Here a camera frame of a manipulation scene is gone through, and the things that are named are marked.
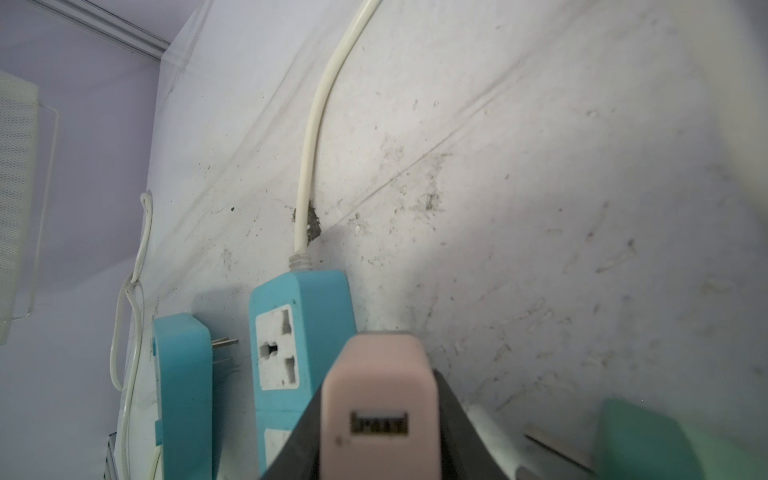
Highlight teal mountain-shaped power strip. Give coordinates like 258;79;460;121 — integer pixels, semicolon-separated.
152;313;213;479

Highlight mountain strip white cable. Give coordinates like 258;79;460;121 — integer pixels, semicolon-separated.
109;190;163;480

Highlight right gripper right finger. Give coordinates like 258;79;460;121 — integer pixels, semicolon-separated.
433;369;508;480

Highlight teal strip white cable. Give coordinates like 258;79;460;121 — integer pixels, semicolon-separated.
289;0;385;271

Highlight aluminium frame rails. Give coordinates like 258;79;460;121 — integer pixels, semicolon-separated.
29;0;170;62

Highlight lower white mesh shelf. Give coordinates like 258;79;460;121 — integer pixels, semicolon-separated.
1;71;60;345

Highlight teal long power strip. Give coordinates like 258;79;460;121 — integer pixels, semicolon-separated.
248;270;357;474

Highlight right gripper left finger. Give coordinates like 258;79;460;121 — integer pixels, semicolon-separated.
260;384;323;479

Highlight green charger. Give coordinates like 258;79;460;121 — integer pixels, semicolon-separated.
524;397;768;480

